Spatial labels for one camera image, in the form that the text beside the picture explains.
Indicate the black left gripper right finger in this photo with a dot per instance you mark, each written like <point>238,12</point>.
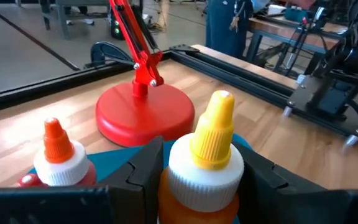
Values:
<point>269,199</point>

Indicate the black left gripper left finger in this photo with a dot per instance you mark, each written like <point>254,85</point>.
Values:
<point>138,193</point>

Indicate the teal plastic bin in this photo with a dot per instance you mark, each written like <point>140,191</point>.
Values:
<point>113,161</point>

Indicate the yellow-capped orange coloring bottle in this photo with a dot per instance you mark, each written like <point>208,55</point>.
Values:
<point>204,174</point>

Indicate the orange-capped red bottle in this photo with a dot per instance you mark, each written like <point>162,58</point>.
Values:
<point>61,161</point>

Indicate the red desk lamp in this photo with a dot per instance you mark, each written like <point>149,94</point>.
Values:
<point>145,115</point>

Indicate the wooden background table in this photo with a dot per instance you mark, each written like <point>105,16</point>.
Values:
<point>291,34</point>

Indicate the black box with green lights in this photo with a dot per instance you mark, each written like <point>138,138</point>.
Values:
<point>117,28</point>

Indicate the person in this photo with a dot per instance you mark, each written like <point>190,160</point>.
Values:
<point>222,28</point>

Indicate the teal box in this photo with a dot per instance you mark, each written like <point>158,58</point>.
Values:
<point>295,14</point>

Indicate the grey background table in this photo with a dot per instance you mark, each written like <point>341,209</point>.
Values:
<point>62,18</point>

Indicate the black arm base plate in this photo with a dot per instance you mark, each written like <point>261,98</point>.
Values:
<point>309,93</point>

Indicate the black aluminium table frame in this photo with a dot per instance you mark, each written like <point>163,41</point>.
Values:
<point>228,74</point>

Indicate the black frame bracket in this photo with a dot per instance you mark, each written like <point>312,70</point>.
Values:
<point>104,49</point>

